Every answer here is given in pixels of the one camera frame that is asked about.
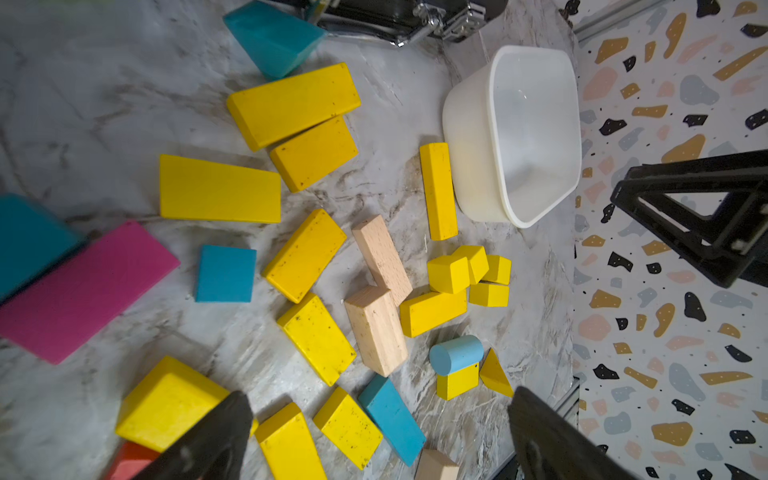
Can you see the small natural wood cube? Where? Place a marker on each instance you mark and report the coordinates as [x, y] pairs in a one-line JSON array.
[[435, 465]]

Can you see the large yellow block top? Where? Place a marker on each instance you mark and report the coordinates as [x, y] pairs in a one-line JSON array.
[[275, 111]]

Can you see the natural wood block slanted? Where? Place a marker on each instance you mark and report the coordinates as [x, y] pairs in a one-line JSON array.
[[381, 256]]

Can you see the yellow triangle block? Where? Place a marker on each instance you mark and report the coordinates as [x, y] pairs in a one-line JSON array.
[[493, 375]]

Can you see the white plastic bin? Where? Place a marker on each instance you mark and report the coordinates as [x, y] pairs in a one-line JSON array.
[[513, 132]]

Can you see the magenta block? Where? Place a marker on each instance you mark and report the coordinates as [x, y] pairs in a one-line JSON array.
[[59, 313]]

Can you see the black briefcase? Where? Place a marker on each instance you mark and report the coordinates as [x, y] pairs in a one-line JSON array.
[[401, 22]]

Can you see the long yellow block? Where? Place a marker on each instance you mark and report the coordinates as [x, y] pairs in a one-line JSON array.
[[426, 312], [439, 192], [288, 446]]

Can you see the yellow block beside teal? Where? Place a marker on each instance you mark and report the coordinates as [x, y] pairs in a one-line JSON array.
[[349, 428]]

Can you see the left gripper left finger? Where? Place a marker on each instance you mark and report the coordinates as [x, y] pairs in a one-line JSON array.
[[214, 448]]

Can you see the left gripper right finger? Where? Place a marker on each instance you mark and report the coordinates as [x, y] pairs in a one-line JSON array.
[[548, 447]]

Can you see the yellow block near cylinder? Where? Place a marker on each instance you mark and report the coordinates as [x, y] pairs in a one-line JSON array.
[[458, 383]]

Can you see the light blue cylinder block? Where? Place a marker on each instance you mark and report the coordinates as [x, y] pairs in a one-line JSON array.
[[454, 355]]

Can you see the natural wood block centre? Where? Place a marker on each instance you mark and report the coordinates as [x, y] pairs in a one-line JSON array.
[[373, 316]]

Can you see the red block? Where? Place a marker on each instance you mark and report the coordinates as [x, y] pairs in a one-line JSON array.
[[130, 459]]

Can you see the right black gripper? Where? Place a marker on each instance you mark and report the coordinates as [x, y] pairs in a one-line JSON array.
[[726, 245]]

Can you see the teal slanted block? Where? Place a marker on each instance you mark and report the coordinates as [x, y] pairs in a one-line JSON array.
[[384, 405]]

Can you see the yellow slanted block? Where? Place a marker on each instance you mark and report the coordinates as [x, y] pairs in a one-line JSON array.
[[170, 400]]

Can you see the yellow block right cluster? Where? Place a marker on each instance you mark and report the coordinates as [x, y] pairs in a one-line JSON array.
[[489, 295]]

